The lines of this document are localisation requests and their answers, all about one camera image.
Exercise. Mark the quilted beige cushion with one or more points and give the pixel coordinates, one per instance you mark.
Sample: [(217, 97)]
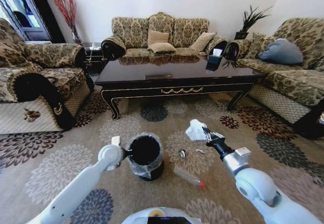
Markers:
[(202, 41)]

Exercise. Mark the floral sofa with blue cushion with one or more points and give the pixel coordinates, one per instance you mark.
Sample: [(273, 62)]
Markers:
[(288, 87)]

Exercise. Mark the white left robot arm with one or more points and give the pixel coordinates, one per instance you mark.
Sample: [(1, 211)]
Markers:
[(76, 183)]

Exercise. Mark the dark wooden coffee table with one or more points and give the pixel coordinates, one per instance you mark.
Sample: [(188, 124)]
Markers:
[(174, 69)]

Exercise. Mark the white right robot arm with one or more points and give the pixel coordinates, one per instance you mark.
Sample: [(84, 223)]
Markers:
[(255, 183)]

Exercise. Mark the black tissue box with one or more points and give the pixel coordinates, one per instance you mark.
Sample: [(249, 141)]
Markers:
[(215, 55)]

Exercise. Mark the clear bottle with red cap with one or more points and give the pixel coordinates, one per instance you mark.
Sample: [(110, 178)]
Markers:
[(188, 178)]

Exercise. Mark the small round shiny trash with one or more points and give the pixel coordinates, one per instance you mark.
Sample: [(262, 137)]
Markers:
[(182, 153)]

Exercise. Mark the white paper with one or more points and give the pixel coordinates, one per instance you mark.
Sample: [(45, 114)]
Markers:
[(195, 130)]

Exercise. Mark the black bin with plastic liner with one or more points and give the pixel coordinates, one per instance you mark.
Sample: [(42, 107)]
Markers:
[(145, 155)]

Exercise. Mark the glass side table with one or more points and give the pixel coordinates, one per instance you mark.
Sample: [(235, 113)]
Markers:
[(92, 54)]

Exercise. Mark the floral patterned cushion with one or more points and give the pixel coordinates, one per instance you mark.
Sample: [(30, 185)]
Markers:
[(255, 44)]

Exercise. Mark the small white scrap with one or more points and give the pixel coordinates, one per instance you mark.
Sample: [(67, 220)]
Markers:
[(200, 150)]

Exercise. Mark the white robot front shell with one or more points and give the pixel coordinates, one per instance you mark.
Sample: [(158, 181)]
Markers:
[(162, 216)]

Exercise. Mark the flat beige cushion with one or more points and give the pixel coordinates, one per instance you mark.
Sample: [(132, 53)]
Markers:
[(162, 47)]

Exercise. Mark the red twigs in vase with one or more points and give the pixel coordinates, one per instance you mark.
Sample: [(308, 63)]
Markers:
[(68, 11)]

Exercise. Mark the dark plant in black pot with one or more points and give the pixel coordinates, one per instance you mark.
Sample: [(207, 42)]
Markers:
[(249, 21)]

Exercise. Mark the floral patterned rug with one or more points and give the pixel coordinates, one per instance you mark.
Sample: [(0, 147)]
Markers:
[(76, 138)]

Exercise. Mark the blue cushion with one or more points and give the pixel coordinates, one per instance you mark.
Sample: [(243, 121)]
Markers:
[(281, 52)]

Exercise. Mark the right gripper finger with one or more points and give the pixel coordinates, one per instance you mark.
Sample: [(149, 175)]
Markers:
[(209, 137), (211, 132)]

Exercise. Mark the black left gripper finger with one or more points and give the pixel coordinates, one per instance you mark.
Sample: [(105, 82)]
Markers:
[(131, 151)]

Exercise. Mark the floral armchair with black arm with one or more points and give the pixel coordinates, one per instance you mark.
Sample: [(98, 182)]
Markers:
[(38, 87)]

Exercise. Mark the dark glass cabinet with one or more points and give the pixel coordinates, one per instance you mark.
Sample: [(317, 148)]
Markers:
[(27, 9)]

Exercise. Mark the floral three-seat sofa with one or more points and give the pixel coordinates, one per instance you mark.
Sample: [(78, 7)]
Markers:
[(164, 26)]

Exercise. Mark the upright beige cushion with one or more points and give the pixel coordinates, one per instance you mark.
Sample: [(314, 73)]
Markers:
[(157, 37)]

